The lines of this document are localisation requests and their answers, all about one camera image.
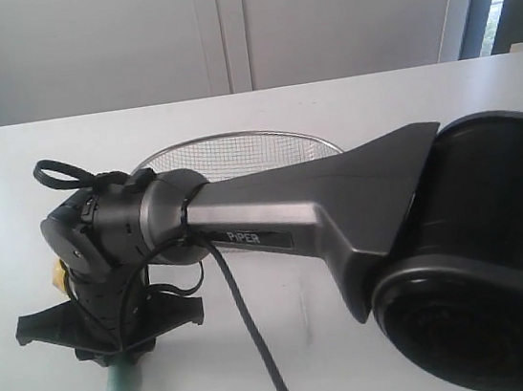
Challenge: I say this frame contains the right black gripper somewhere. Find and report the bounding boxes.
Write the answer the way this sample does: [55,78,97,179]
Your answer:
[15,266,205,367]

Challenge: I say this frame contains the teal handled peeler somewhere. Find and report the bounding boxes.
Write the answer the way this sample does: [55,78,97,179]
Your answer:
[105,362,142,391]

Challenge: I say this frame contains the yellow lemon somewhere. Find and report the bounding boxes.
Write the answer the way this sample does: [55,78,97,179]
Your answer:
[51,259,69,295]

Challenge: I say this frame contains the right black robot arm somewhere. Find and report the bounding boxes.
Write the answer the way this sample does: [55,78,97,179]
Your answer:
[15,111,523,391]

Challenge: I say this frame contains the white cabinet doors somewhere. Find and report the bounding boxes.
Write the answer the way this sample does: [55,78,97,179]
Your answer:
[0,0,469,127]

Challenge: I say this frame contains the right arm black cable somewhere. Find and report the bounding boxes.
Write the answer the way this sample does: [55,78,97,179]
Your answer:
[101,218,313,391]

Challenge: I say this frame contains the metal wire mesh basket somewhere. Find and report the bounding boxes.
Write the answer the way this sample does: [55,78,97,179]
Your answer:
[136,130,343,182]

